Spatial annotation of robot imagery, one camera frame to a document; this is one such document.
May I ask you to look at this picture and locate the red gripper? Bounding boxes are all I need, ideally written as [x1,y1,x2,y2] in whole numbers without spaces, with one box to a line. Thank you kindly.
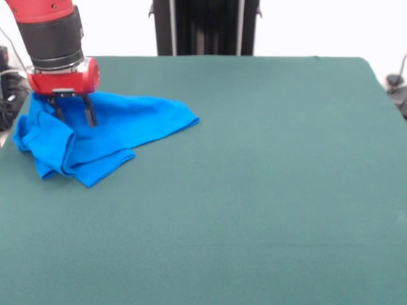
[26,57,101,128]

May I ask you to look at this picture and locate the blue shirt with white print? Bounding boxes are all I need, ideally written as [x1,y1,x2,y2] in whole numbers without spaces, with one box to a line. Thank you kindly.
[11,91,201,189]

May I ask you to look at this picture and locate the black stand base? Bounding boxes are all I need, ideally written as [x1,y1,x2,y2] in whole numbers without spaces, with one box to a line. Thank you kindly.
[0,46,35,132]
[385,73,407,120]

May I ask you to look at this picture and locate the dark green table cloth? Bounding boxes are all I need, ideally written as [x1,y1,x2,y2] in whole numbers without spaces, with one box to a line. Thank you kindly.
[0,56,407,305]

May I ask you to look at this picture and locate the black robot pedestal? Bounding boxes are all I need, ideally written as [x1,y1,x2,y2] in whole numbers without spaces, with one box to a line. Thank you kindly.
[148,0,263,57]

